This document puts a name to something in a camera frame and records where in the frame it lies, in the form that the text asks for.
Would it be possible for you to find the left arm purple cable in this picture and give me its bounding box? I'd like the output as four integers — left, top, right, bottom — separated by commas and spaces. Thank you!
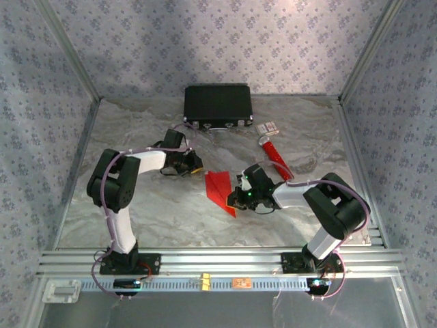
90, 122, 202, 302

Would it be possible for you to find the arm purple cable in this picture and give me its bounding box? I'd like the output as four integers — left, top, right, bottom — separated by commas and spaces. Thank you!
90, 122, 202, 302
254, 160, 372, 302

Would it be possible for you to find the black hard case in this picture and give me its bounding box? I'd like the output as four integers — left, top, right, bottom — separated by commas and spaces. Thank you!
183, 84, 254, 131

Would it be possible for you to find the grey slotted cable duct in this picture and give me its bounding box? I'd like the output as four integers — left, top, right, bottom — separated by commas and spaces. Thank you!
80, 277, 310, 293

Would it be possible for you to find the aluminium mounting rail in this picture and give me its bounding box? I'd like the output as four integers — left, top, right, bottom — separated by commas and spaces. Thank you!
36, 246, 407, 277

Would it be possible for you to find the left gripper thin black cable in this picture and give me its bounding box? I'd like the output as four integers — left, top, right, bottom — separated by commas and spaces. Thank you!
152, 139, 191, 178

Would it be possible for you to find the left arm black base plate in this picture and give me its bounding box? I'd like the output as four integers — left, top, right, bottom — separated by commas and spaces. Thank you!
99, 251, 162, 276

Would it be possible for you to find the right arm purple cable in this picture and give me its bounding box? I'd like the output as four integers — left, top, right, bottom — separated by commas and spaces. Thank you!
254, 160, 372, 302

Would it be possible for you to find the red paper sheet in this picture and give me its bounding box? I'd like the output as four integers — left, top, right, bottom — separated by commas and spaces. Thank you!
203, 169, 238, 219

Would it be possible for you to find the white plastic bracket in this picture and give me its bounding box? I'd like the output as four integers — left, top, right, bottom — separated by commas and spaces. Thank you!
42, 279, 83, 305

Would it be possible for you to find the black controller board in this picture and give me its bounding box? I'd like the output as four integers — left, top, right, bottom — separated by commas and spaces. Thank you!
113, 278, 143, 292
306, 277, 333, 294

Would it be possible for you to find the red glitter tube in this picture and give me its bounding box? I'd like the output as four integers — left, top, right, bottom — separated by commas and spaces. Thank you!
257, 135, 295, 181

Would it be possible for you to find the left black controller board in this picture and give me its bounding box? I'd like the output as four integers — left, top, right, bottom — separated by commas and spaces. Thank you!
113, 278, 143, 292

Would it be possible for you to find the small red white card box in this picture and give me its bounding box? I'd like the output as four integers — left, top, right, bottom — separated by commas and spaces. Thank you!
255, 122, 279, 135

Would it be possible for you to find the aluminium frame post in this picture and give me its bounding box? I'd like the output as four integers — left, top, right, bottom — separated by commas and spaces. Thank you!
337, 0, 406, 105

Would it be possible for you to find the right black controller board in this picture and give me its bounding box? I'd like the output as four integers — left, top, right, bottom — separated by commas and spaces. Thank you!
306, 277, 333, 294

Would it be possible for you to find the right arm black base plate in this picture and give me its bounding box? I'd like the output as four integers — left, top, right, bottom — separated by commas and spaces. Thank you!
281, 251, 344, 274

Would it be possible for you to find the aluminium side rail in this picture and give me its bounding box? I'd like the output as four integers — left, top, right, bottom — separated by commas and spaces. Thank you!
51, 98, 102, 250
336, 97, 389, 249

